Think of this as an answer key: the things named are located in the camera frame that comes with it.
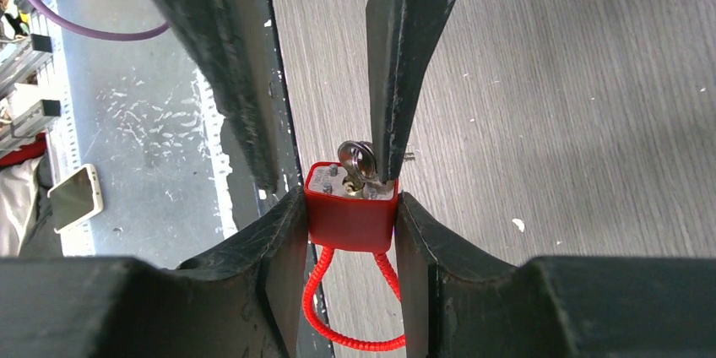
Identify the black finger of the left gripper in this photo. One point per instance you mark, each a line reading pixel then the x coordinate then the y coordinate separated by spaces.
pixel 222 38
pixel 401 37

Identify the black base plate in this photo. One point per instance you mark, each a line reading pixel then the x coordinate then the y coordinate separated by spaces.
pixel 279 92

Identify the silver key with ring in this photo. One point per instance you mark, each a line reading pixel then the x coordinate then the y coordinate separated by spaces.
pixel 360 163

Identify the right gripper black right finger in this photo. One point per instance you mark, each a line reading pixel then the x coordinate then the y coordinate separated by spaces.
pixel 459 301

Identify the red cable padlock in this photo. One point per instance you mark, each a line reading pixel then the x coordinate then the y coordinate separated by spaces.
pixel 339 221

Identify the white smartphone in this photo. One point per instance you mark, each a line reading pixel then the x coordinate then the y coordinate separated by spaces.
pixel 76 199

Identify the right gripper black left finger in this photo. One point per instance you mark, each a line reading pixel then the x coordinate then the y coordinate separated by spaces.
pixel 240 298

